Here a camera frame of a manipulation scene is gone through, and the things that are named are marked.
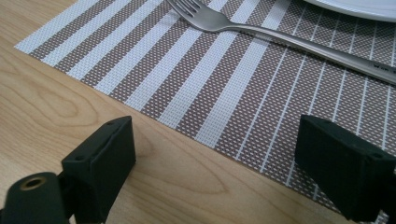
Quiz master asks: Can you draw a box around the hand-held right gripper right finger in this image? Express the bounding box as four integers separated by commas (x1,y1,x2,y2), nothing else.
294,114,396,223

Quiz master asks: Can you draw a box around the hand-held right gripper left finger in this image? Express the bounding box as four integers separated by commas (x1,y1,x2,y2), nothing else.
61,115,137,224

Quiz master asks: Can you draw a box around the silver metal fork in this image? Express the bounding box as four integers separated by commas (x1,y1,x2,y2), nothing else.
166,0,396,86

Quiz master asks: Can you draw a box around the striped woven placemat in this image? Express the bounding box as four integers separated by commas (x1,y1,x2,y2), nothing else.
13,0,396,224

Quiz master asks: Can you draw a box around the white plate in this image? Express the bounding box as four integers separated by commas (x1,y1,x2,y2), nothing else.
303,0,396,23

